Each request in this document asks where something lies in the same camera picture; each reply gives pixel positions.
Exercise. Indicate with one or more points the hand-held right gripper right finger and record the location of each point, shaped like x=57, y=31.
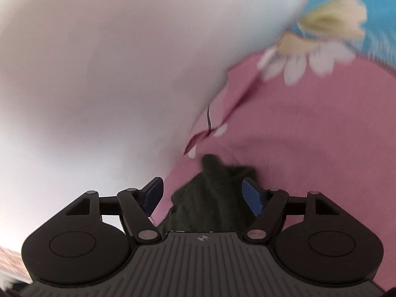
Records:
x=253, y=196

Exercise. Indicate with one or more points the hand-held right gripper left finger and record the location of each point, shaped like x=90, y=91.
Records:
x=152, y=196

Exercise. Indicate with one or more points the dark green knit sweater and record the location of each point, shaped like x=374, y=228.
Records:
x=213, y=198

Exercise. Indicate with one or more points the pink floral bed sheet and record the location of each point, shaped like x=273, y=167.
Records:
x=294, y=123

